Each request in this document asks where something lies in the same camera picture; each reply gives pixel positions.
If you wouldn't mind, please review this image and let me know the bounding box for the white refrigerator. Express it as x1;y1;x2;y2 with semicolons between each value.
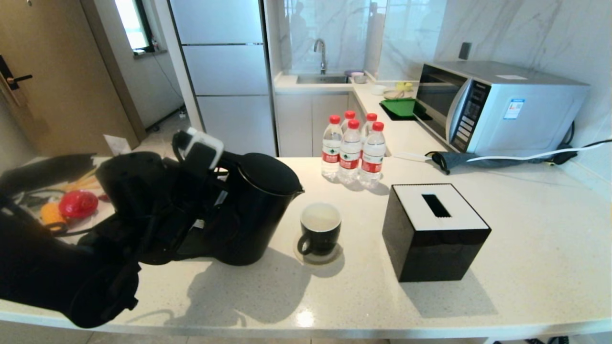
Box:
167;0;278;157

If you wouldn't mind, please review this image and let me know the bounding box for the window with dark frame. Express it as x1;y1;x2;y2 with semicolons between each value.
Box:
114;0;156;55

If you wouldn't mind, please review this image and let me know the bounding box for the black coiled cable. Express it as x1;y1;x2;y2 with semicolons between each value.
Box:
492;337;572;344

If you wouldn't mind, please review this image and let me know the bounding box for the red toy round fruit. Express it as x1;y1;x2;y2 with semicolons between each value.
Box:
58;190;99;219

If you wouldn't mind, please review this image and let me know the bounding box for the black white tissue box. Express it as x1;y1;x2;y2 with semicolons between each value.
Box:
382;183;492;282

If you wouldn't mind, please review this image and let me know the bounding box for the steel kitchen sink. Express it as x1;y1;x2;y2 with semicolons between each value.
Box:
296;74;350;85

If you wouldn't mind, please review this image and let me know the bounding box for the black mug white inside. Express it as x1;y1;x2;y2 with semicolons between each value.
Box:
297;203;342;257

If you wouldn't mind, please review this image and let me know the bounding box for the thin black cable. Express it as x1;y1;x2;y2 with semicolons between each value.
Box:
60;224;102;238

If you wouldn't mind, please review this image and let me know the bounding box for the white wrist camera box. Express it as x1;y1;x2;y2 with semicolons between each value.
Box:
184;128;225;177

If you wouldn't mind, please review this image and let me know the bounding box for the acrylic wifi sign stand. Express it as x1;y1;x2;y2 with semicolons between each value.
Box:
104;135;131;156

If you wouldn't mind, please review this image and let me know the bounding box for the brown wooden door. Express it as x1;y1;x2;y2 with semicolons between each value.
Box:
0;0;139;158

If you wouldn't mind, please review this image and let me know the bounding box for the chrome sink faucet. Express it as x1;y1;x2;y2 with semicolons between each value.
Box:
314;39;328;75

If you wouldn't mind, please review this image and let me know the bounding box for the black power cable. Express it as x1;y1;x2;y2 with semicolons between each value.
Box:
545;122;612;165

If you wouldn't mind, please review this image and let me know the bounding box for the black electric kettle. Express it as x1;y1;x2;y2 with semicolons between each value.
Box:
210;153;305;267

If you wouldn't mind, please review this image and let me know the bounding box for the round beige coaster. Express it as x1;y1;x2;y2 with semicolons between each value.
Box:
293;239;342;265

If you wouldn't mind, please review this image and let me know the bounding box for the black door handle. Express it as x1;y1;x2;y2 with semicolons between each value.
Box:
0;55;33;91

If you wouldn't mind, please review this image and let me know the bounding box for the white sink base cabinet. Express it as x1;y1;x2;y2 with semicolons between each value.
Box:
275;91;357;157

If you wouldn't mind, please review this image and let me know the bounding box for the silver microwave oven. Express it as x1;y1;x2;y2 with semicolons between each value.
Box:
414;61;590;156

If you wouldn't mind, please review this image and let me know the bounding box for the white cable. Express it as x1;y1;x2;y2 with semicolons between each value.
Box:
392;141;612;163

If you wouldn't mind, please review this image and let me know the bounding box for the orange toy corn cob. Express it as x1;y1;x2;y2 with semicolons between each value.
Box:
40;202;67;232

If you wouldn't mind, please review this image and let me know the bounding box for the green plastic board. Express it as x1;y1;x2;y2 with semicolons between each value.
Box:
380;98;426;118

